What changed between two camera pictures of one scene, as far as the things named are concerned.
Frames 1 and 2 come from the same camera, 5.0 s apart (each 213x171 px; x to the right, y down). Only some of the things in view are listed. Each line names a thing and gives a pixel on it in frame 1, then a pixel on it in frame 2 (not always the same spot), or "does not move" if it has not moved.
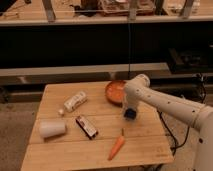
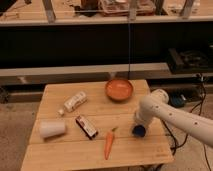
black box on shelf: [189, 62] does not move
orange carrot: [117, 146] to [109, 139]
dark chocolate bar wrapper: [86, 128] does not move
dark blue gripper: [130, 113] to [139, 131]
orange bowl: [115, 91] does not move
